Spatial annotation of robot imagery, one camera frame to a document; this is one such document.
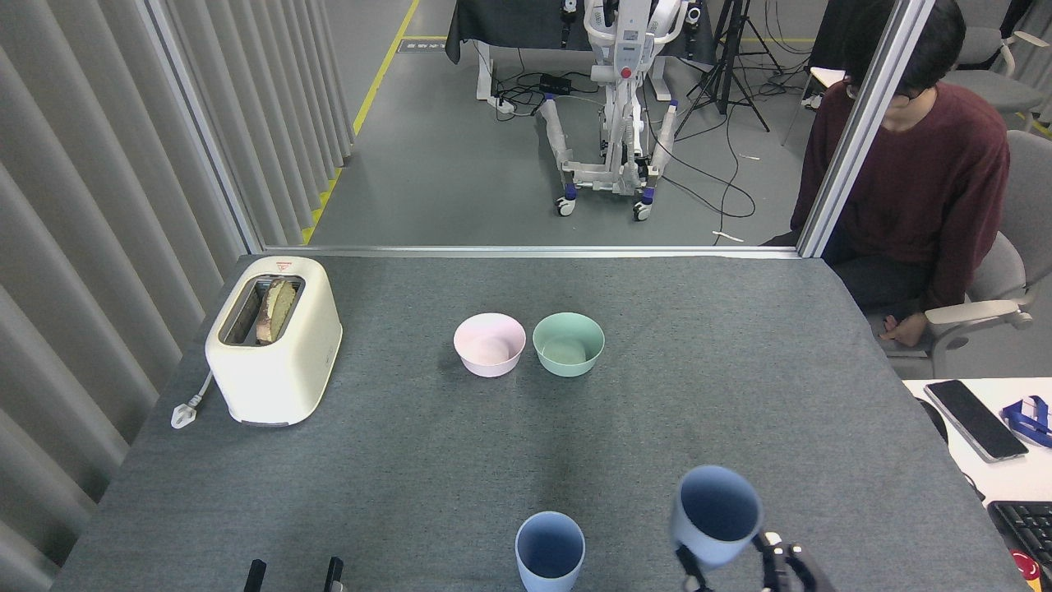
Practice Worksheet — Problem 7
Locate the white wheeled stand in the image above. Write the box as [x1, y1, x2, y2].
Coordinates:
[538, 0, 698, 223]

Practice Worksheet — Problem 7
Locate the pink bowl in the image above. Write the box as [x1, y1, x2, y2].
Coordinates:
[454, 312, 527, 378]

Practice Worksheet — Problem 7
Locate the black smartphone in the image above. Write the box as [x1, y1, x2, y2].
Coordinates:
[923, 379, 1030, 464]

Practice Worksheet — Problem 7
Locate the grey office chair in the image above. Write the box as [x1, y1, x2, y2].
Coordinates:
[945, 0, 1052, 114]
[867, 130, 1052, 379]

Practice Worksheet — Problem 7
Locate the blue lanyard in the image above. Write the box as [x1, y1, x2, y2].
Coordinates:
[1000, 395, 1052, 450]

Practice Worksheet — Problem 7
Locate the cream white toaster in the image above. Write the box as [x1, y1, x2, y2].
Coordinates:
[205, 256, 344, 428]

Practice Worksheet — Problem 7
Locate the silver aluminium rail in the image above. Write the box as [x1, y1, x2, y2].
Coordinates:
[263, 245, 802, 260]

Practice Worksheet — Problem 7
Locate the silver aluminium post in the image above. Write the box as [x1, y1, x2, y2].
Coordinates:
[797, 0, 938, 259]
[141, 0, 265, 254]

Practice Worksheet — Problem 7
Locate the person's left hand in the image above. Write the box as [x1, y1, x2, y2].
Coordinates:
[879, 312, 930, 347]

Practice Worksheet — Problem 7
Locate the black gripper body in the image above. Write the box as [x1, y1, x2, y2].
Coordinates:
[785, 543, 837, 592]

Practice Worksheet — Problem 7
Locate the blue cup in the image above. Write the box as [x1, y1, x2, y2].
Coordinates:
[515, 511, 587, 592]
[669, 465, 764, 569]

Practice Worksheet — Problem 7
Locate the white toaster plug cable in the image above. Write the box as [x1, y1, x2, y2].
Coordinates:
[170, 372, 216, 430]

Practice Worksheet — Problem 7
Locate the red button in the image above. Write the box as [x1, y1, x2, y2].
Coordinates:
[1009, 549, 1043, 592]

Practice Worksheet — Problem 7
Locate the toasted bread slice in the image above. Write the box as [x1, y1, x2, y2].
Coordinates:
[255, 278, 298, 345]

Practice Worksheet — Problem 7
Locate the green bowl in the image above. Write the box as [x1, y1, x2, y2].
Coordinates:
[533, 312, 606, 378]

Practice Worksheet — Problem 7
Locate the black keyboard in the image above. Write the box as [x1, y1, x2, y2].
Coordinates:
[986, 500, 1052, 576]

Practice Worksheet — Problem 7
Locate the black cloth covered table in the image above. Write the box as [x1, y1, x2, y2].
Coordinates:
[444, 0, 717, 67]

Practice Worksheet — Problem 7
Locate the person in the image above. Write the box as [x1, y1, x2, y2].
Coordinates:
[760, 0, 1012, 346]

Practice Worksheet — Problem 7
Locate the black tripod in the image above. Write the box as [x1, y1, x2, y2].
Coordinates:
[674, 0, 783, 139]

